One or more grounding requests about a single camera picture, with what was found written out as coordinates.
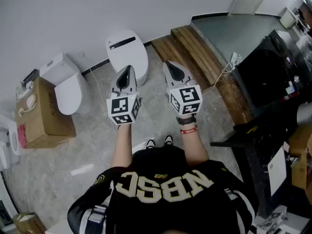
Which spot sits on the red cloth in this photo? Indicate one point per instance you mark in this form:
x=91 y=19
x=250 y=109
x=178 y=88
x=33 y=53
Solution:
x=22 y=135

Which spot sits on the white oval toilet with slot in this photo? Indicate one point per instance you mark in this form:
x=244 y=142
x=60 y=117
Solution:
x=129 y=55

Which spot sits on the red wristband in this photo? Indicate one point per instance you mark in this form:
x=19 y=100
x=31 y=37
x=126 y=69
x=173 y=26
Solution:
x=189 y=130

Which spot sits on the person's black lettered jersey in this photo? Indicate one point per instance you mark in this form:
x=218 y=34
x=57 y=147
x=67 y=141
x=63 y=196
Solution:
x=165 y=203

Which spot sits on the white laptop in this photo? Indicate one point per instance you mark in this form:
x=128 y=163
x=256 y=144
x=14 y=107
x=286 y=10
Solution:
x=277 y=172

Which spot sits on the black flat item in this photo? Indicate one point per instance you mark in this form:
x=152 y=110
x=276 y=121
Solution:
x=31 y=75

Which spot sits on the person's shoe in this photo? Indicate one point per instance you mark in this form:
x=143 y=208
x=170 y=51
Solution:
x=150 y=144
x=169 y=140

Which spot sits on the black marble table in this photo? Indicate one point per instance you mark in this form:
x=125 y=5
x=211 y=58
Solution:
x=251 y=155

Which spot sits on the black and white prints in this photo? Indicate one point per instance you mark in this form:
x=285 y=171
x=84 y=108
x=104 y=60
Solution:
x=270 y=222

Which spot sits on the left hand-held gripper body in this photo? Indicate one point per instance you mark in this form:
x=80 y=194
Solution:
x=122 y=108

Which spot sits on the person's left forearm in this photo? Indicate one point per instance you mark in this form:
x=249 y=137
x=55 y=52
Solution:
x=123 y=145

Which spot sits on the black wristwatch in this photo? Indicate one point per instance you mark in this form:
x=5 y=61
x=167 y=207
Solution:
x=186 y=120

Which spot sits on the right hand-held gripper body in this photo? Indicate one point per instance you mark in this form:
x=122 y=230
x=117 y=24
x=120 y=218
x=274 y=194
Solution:
x=186 y=99

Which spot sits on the large brown cardboard box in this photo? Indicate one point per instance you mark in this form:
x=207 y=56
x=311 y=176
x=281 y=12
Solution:
x=301 y=155

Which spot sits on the long brown cardboard box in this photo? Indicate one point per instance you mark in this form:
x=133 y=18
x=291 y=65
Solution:
x=48 y=116

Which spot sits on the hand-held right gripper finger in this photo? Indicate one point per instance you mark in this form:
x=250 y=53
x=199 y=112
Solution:
x=168 y=79
x=187 y=78

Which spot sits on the person's left shoe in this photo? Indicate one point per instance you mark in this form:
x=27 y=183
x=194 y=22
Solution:
x=150 y=144

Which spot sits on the round shiny metal knob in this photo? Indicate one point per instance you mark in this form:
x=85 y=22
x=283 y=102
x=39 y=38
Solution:
x=296 y=78

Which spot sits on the wooden steps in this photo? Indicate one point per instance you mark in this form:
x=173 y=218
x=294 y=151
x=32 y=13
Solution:
x=195 y=55

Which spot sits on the black washing machine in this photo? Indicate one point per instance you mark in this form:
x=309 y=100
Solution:
x=263 y=77

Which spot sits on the white power strip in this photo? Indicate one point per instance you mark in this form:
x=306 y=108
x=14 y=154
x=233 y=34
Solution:
x=236 y=60

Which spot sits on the small brown cardboard box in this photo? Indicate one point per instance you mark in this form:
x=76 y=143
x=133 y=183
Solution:
x=28 y=224

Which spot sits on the person's right forearm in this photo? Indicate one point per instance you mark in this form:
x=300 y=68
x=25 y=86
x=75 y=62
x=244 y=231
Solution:
x=193 y=147

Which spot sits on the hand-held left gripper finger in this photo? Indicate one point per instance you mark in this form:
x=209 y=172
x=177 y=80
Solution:
x=114 y=85
x=133 y=82

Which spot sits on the person's right shoe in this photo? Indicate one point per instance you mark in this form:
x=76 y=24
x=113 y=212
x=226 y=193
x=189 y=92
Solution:
x=169 y=140

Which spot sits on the small white appliance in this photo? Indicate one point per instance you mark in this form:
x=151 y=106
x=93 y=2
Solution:
x=9 y=142

